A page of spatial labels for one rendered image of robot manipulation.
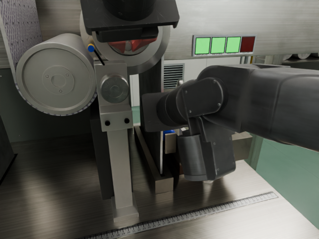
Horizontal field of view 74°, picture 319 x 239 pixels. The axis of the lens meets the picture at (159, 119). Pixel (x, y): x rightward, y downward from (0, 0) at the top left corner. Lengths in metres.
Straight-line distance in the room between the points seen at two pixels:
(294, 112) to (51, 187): 0.53
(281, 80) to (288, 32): 0.82
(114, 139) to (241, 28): 0.64
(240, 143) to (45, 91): 0.40
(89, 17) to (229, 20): 0.64
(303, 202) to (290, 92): 1.90
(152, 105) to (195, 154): 0.13
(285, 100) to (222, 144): 0.11
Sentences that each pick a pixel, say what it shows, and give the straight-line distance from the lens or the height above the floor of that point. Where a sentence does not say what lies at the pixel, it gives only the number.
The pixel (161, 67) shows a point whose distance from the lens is 0.41.
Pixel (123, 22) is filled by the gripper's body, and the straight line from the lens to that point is 0.24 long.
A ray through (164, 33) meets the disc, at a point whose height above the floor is 1.24.
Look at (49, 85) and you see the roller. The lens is 0.39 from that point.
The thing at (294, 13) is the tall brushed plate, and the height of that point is 1.29.
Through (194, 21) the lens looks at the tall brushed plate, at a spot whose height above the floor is 1.26.
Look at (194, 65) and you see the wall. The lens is 3.41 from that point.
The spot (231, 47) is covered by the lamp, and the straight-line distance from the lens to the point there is 0.84.
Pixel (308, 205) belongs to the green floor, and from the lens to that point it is 2.05.
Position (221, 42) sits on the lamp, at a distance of 0.82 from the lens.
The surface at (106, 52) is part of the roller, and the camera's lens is 0.37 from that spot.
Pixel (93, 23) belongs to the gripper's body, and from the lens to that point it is 0.24.
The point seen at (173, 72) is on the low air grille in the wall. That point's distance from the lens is 3.29.
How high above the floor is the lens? 1.27
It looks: 25 degrees down
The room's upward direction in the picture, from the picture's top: straight up
